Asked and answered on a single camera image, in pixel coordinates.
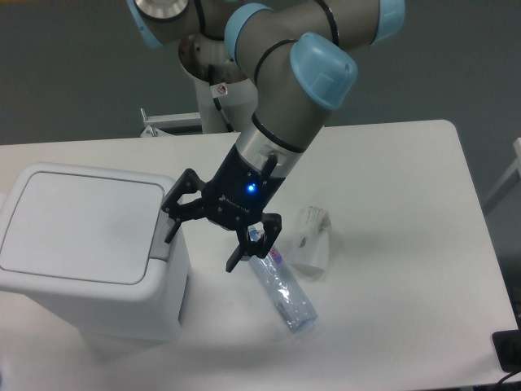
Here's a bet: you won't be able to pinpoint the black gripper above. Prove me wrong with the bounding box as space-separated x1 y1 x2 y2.
161 147 284 272

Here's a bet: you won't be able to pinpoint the white push-lid trash can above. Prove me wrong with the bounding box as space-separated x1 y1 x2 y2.
1 163 190 340

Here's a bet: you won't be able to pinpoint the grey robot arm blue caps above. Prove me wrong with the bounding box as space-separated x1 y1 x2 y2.
128 1 405 271

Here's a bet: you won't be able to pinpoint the clear plastic water bottle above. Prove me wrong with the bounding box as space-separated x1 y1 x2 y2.
248 246 317 334

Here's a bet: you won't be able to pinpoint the crumpled white plastic cup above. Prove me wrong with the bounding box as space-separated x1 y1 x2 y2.
287 206 331 275

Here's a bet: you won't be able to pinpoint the black device at table edge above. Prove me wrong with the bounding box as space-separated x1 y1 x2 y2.
492 329 520 372

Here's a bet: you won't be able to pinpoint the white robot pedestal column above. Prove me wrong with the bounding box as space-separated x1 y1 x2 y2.
178 32 261 134

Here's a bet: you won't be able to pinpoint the white metal base frame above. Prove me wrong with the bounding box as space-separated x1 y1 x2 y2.
140 108 202 138

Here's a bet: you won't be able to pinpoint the white frame at right edge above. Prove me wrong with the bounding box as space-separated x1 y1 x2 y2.
482 138 520 216

